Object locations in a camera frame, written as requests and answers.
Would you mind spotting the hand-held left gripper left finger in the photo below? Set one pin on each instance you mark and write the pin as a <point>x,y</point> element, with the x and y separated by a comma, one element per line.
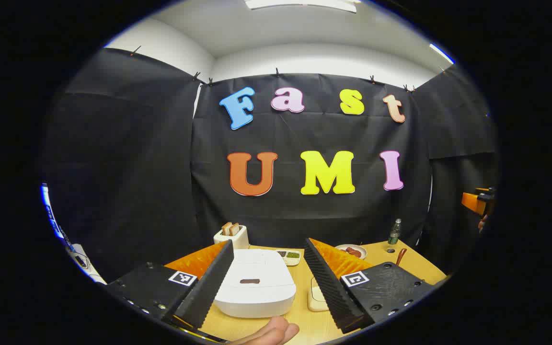
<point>209,287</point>

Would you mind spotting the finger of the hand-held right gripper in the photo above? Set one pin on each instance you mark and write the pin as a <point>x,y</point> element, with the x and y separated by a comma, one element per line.
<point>472,202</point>

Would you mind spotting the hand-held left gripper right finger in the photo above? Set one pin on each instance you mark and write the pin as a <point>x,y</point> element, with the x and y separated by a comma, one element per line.
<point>328,287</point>

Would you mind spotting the clear container of white rice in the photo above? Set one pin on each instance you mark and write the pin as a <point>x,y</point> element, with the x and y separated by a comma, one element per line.
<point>315,302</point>

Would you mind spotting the white rice cooker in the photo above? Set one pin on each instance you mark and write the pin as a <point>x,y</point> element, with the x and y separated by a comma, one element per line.
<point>257,297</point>

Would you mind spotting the brown wooden spoon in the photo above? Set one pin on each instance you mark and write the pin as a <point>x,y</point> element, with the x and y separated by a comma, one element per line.
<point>401,256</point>

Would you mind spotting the white round plate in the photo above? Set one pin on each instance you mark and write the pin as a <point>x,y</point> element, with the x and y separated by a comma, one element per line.
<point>352,245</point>

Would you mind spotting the white divided sauce dish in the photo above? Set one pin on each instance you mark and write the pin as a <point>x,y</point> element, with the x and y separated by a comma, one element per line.
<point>289,258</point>

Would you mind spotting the white toaster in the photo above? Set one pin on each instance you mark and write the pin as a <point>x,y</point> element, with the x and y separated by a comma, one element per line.
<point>237,238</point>

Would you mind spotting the toast bread slice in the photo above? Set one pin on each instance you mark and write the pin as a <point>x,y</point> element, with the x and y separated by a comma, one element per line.
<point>235,229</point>
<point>226,229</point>

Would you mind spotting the clear plastic water bottle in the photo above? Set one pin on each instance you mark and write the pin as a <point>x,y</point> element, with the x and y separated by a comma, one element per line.
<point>394,235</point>

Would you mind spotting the white side desk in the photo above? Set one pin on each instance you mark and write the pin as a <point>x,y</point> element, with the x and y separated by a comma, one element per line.
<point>82,261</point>

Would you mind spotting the long ceiling light panel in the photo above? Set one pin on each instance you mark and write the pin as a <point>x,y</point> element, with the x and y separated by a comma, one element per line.
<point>304,4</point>

